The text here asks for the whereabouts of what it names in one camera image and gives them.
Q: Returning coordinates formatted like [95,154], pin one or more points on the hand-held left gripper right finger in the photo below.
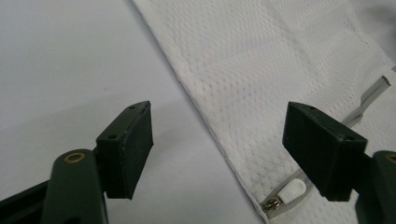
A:
[323,149]

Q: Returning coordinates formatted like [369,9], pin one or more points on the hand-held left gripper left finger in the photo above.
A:
[124,155]

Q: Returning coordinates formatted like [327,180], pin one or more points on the white mesh garment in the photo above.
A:
[264,77]

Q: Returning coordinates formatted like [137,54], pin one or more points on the white zipper pull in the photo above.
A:
[288,192]

